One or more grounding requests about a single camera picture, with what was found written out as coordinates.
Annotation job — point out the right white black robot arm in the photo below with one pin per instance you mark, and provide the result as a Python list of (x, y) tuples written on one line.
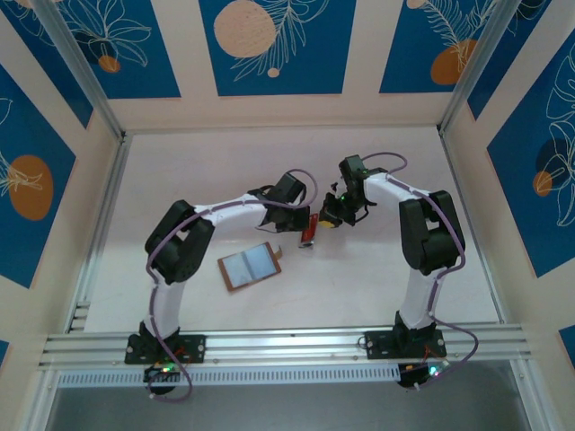
[(386, 188)]

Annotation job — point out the controller board with LED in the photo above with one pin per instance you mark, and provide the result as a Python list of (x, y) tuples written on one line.
[(411, 377), (157, 373)]

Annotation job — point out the aluminium mounting rail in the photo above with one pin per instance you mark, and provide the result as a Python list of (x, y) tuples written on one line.
[(287, 348)]

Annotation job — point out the aluminium frame post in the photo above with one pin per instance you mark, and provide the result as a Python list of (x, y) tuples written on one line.
[(83, 67), (477, 67)]

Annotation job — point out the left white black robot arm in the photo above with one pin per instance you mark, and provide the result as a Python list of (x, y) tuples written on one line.
[(233, 211)]

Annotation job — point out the brown leather card holder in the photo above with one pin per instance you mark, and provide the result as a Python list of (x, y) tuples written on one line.
[(251, 265)]

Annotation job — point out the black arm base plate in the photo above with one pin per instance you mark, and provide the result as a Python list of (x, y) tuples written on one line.
[(197, 348), (377, 345)]

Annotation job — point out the grey metal panel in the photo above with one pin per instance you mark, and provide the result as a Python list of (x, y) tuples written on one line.
[(287, 408)]

